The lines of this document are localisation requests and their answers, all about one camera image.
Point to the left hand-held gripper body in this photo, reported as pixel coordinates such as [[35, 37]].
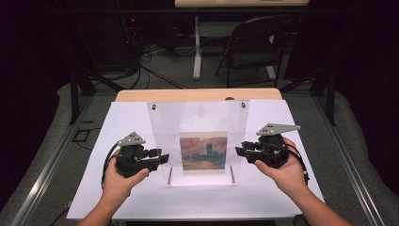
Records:
[[131, 157]]

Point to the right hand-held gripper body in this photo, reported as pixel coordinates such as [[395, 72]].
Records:
[[273, 150]]

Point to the clear acrylic picture frame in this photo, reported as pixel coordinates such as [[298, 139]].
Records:
[[163, 125]]

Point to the person's right hand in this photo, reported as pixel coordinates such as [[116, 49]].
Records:
[[288, 179]]

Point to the person's left hand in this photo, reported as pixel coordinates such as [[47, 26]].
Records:
[[116, 185]]

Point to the painting print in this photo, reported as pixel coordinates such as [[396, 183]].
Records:
[[204, 150]]

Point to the white paper sheet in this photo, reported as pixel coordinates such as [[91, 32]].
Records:
[[94, 188]]

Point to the black metal stand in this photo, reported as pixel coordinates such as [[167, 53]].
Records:
[[330, 94], [74, 94]]

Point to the black folding chair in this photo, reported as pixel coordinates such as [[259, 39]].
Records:
[[251, 59]]

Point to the beige desk with white legs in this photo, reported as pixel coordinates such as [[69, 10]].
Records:
[[238, 3]]

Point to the metal frame rod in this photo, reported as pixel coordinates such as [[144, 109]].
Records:
[[169, 175], [232, 174]]

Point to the aluminium floor rail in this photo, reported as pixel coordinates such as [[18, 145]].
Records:
[[354, 175], [40, 185]]

